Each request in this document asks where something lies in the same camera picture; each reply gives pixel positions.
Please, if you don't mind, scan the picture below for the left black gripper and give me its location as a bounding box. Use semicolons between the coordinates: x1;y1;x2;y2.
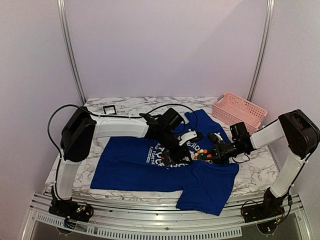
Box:
158;129;194;165

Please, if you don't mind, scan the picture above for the orange yellow flower brooch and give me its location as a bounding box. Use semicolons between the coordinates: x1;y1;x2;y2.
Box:
193;149;209;162

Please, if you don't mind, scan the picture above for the blue printed t-shirt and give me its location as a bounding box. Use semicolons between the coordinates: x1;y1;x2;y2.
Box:
89;109;240;217

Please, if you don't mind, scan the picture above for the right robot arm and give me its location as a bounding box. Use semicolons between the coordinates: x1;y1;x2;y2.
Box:
204;109;320;218

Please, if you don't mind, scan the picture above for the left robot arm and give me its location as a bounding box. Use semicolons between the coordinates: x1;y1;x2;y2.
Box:
52;106;196;217

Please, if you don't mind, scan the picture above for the black brooch display box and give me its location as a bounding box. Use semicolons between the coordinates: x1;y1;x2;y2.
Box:
102;104;117;115

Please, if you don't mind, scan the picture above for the pink plastic basket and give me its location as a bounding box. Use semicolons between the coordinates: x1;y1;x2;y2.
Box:
212;92;268;135

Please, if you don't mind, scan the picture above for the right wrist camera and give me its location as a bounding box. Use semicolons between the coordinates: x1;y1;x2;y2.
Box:
207;133;225;145

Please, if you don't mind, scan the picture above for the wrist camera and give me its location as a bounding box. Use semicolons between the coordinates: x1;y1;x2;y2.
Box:
178;129;203;146
207;133;225;145

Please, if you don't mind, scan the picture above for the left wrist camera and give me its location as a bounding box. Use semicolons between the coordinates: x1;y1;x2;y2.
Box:
178;129;203;146

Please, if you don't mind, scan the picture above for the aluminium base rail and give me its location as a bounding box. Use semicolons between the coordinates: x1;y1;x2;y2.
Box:
22;192;313;240

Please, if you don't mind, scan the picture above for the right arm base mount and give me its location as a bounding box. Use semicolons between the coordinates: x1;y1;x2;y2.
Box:
240;200;285;223

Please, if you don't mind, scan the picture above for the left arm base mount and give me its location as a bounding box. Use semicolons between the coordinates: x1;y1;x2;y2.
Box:
48;199;94;223

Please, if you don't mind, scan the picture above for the right aluminium frame post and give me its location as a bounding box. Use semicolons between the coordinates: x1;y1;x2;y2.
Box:
246;0;275;102

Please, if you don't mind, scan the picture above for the aluminium frame post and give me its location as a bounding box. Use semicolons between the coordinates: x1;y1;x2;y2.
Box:
246;0;275;102
56;0;87;105

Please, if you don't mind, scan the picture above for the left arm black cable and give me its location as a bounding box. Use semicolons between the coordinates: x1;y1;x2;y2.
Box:
46;103;198;156

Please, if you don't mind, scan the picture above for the left aluminium frame post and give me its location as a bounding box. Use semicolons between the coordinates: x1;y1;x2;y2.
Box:
56;0;87;105

